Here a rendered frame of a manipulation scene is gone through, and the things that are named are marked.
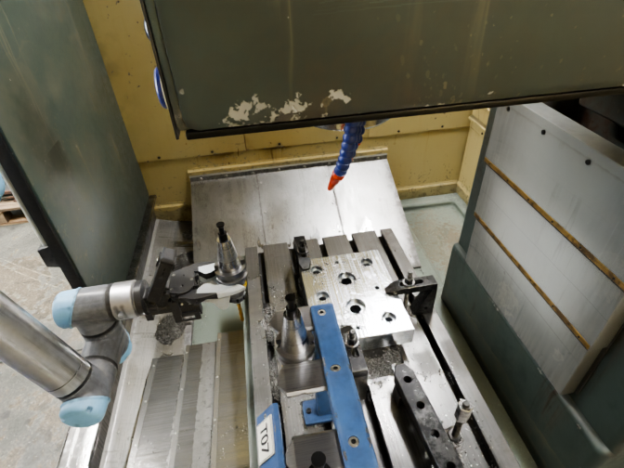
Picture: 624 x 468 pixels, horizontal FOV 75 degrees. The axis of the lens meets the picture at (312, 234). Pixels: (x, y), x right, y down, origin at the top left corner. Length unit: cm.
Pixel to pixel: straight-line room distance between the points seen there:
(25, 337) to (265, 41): 62
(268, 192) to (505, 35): 151
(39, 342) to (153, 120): 115
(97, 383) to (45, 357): 12
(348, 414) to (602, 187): 57
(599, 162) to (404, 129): 117
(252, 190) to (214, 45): 152
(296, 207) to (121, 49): 86
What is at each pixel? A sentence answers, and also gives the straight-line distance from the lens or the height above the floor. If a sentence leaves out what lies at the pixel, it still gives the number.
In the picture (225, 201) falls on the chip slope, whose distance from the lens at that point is 178.
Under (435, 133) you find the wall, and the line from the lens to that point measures 198.
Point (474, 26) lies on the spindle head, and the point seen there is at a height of 168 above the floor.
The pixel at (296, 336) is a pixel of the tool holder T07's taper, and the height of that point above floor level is 126.
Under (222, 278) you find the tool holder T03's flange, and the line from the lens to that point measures 81.
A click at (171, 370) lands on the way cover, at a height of 70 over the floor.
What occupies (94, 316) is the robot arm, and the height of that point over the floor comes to 117.
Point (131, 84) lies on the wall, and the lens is 174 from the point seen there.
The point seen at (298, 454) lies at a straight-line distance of 58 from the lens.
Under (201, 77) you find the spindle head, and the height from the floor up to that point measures 167.
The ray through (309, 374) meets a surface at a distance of 63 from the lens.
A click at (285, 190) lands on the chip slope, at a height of 81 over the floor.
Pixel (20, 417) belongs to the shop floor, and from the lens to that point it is 243.
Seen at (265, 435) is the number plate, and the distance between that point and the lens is 91.
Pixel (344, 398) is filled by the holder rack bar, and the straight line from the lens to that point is 60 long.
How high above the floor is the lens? 175
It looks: 38 degrees down
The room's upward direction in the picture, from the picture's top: 3 degrees counter-clockwise
